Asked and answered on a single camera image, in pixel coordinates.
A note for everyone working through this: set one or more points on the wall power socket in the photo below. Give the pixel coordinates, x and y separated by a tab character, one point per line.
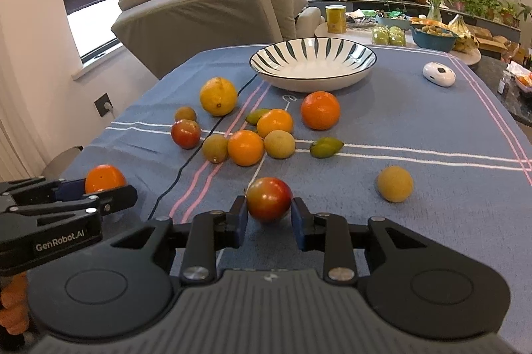
103	105

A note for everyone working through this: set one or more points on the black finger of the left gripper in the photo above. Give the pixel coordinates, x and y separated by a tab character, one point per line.
114	200
71	190

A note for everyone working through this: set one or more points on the small orange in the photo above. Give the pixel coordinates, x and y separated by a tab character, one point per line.
104	177

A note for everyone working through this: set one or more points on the white oval device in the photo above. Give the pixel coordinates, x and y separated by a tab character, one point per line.
439	74

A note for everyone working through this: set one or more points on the front orange fruit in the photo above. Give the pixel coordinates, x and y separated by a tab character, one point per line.
245	148

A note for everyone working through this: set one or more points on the tray of orange fruits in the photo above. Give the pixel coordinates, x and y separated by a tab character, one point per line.
524	83

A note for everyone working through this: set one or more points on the tan round fruit right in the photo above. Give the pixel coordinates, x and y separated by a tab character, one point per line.
395	184

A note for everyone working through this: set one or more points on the small spice jar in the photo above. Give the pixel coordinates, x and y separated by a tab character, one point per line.
504	83

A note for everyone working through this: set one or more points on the cardboard box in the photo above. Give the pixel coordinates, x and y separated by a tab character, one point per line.
494	46

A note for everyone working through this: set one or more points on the person's left hand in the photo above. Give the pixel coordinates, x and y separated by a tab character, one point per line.
14	304

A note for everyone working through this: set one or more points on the tan round fruit left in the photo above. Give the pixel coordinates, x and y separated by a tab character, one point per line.
214	148

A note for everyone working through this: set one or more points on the medium orange fruit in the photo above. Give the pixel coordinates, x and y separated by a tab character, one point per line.
275	119

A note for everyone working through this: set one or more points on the tv console shelf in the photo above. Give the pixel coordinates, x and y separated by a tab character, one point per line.
415	9

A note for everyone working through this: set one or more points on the yellow canister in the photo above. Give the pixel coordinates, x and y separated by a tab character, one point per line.
336	19

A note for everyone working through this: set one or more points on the red green apple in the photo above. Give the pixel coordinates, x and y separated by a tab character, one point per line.
268	199

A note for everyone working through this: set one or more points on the large orange fruit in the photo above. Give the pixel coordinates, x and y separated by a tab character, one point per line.
320	111

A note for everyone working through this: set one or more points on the light blue bowl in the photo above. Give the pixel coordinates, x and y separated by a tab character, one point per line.
400	21

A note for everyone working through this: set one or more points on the red tomato-like fruit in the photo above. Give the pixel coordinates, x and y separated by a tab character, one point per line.
186	133

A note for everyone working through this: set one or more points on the tan round fruit centre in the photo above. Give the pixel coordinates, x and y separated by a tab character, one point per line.
279	144

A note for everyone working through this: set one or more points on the small green fruit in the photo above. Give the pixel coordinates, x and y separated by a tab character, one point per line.
326	147
254	116

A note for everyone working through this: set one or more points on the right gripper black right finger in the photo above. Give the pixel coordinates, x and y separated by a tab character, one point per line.
330	234

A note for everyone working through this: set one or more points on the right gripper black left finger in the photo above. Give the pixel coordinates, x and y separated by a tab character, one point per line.
207	234

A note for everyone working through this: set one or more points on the beige armchair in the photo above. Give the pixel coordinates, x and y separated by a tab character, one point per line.
163	34

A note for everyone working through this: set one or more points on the small green fruit back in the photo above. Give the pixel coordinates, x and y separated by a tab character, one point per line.
254	116

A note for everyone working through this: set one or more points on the teal bowl of fruits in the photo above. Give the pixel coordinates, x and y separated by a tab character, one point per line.
433	37

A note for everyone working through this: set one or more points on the banana bunch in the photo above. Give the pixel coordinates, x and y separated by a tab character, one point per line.
466	41

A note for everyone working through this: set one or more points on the tan round fruit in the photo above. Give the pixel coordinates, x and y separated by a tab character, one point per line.
214	148
279	144
395	184

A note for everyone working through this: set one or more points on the large yellow orange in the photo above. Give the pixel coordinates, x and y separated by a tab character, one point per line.
218	97

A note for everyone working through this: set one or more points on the small brown round fruit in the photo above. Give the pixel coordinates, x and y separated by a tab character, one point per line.
185	113

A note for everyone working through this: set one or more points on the pack of green apples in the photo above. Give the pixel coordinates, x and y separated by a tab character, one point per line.
385	35

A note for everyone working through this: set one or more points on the glass vase with plant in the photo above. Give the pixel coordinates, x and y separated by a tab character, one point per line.
434	7

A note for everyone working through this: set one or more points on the white bowl with dark stripes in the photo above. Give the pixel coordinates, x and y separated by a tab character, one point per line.
313	64

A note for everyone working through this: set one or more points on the blue striped tablecloth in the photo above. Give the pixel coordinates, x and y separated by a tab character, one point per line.
470	163

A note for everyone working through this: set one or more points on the small green fruit right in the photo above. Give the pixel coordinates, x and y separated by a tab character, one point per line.
326	147

